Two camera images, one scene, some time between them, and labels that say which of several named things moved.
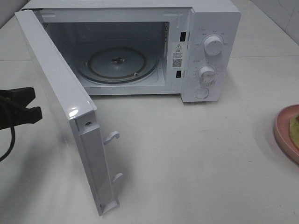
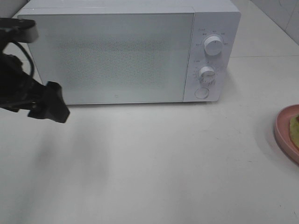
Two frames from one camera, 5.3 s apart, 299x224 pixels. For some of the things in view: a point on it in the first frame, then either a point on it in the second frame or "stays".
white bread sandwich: [294, 129] stays
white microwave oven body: [185, 47] stays
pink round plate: [282, 132] stays
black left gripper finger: [13, 117] -> [51, 105]
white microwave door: [81, 109] -> [113, 58]
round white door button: [202, 93] stays
